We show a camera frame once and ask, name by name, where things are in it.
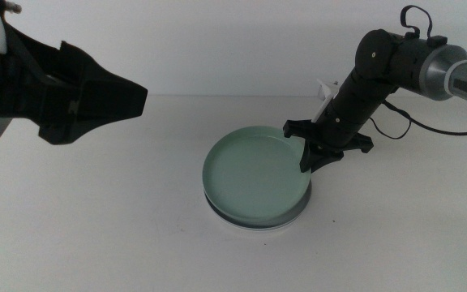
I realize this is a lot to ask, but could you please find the grey shallow bowl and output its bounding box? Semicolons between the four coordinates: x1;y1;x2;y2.
204;182;313;230

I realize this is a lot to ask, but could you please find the pale green shallow bowl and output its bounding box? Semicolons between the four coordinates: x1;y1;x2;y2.
201;125;313;228

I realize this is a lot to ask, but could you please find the white shallow bowl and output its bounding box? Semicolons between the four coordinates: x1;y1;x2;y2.
216;218;302;234

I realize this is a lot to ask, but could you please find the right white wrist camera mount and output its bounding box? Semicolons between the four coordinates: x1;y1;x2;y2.
311;78;341;123

